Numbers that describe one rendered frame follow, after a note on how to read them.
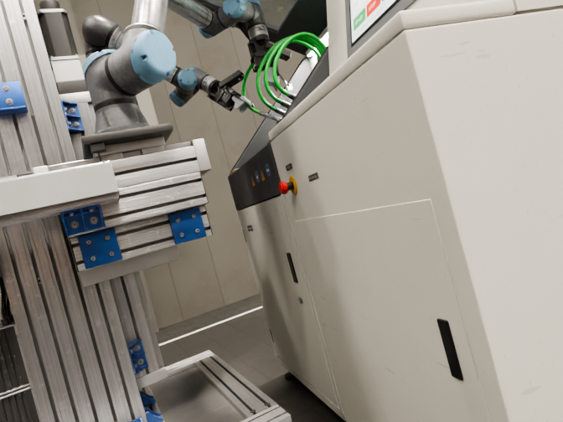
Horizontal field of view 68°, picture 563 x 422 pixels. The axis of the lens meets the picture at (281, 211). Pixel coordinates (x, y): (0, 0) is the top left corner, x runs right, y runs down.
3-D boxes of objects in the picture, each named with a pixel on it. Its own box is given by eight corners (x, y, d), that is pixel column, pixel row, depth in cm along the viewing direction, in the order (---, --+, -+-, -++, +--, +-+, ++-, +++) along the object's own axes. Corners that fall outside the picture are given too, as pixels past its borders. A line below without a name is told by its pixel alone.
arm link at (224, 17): (218, 24, 157) (235, 31, 166) (241, 10, 151) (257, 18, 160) (212, 3, 157) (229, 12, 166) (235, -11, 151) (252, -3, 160)
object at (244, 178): (238, 210, 190) (229, 176, 190) (247, 208, 191) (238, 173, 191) (279, 194, 131) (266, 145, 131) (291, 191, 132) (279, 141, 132)
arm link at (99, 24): (89, -3, 158) (204, 71, 169) (91, 12, 168) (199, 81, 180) (71, 20, 155) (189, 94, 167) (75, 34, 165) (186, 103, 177)
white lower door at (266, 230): (276, 356, 191) (236, 211, 191) (280, 354, 192) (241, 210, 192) (336, 409, 130) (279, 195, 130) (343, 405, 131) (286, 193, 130)
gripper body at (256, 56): (253, 74, 168) (245, 45, 168) (273, 71, 171) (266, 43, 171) (258, 67, 161) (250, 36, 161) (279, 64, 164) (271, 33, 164)
